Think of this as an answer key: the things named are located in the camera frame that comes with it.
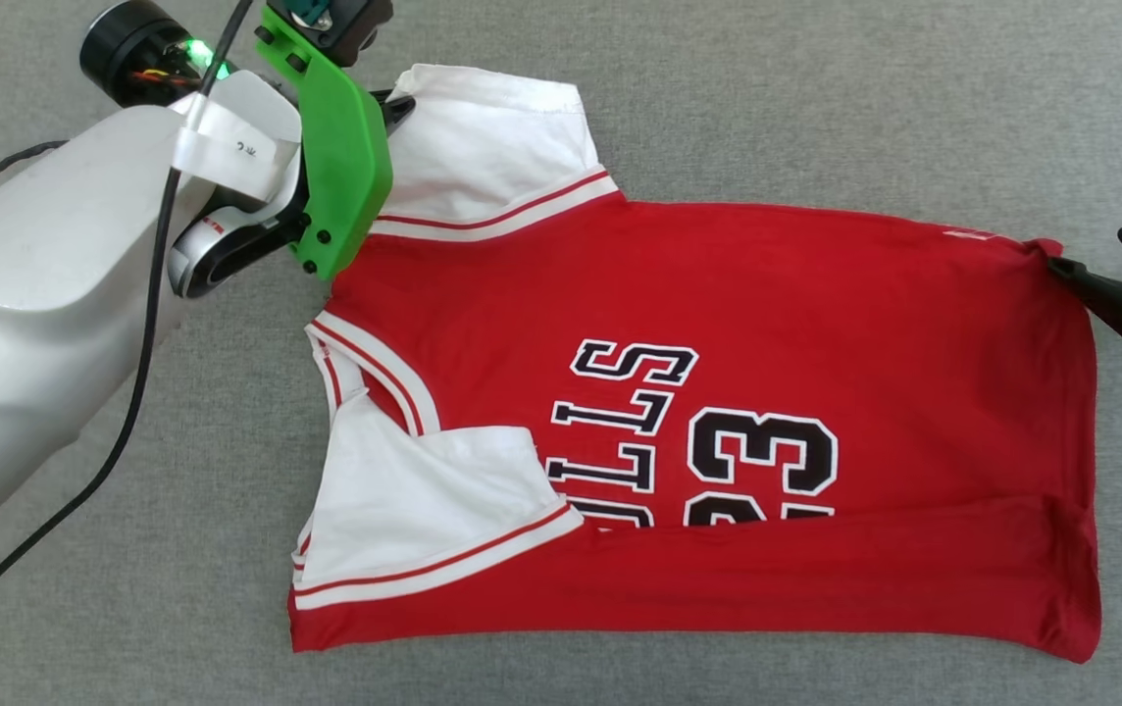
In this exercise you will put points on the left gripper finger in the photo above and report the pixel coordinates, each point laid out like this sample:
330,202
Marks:
396,110

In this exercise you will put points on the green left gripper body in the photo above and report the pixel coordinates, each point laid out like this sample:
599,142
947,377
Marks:
340,167

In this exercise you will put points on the red and white basketball jersey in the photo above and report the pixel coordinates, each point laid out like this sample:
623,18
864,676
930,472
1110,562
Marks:
816,294

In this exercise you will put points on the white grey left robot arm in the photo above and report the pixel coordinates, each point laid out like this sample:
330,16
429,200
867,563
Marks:
41,294

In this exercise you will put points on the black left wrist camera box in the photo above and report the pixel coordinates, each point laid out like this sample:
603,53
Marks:
345,25

